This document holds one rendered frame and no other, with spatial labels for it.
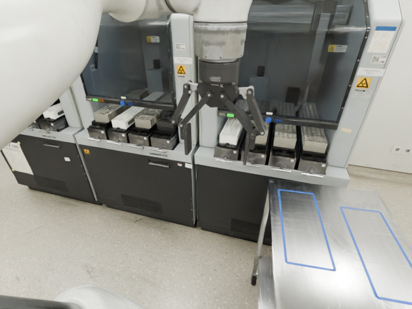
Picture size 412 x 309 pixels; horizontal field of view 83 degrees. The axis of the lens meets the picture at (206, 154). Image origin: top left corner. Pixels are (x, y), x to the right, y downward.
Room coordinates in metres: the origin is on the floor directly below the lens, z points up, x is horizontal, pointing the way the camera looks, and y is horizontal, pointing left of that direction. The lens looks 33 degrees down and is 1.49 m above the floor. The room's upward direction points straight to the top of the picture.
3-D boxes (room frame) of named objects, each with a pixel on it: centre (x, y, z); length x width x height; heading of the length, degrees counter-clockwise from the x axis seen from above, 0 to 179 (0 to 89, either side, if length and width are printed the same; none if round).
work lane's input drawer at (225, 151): (1.42, -0.20, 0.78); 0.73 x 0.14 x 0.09; 164
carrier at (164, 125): (1.31, 0.25, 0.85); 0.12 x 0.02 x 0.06; 74
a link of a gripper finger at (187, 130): (0.47, 0.04, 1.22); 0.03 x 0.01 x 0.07; 164
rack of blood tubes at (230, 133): (1.29, -0.17, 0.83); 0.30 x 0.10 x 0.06; 164
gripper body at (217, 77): (0.45, -0.02, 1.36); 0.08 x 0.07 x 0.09; 74
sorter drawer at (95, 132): (1.66, 0.62, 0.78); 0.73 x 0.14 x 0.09; 164
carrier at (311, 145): (1.07, -0.58, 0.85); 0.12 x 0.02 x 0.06; 73
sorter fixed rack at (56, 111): (1.64, 1.05, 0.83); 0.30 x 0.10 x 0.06; 164
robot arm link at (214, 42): (0.45, -0.02, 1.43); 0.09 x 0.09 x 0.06
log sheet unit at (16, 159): (1.59, 1.57, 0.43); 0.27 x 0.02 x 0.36; 74
